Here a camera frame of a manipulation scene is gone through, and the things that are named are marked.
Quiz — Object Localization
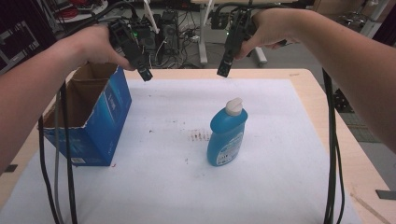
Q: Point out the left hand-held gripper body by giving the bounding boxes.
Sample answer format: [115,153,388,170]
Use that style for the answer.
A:
[106,0,161,53]

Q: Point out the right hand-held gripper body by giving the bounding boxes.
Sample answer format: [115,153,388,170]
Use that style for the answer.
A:
[209,3,258,60]

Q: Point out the red cable coil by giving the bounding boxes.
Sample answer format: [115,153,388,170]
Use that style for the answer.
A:
[60,7,79,20]

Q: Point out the white metal post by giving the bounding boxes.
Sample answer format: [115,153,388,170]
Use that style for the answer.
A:
[360,0,390,37]

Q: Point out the black case with metal edges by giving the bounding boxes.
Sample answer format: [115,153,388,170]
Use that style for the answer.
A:
[0,0,59,75]

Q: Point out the person's right hand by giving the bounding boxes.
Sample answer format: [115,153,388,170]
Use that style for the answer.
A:
[233,7,309,61]

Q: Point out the blue cardboard box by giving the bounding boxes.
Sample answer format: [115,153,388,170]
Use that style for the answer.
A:
[41,62,133,167]

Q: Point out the person's left hand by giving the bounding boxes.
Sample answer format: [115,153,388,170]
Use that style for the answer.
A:
[62,23,136,72]

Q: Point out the black computer tower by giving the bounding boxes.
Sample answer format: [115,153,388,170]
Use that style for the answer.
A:
[159,10,181,58]
[136,23,157,51]

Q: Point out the white table mat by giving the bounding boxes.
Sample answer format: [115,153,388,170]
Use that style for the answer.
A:
[0,77,363,224]

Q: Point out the grey cable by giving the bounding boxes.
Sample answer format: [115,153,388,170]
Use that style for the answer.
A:
[53,91,65,224]

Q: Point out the round white table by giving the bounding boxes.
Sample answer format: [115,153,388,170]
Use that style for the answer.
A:
[54,0,109,24]

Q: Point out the blue detergent bottle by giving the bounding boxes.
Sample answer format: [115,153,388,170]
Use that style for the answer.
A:
[206,97,249,167]

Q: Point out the thin black cable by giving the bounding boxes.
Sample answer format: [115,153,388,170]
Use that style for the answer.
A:
[332,133,347,224]

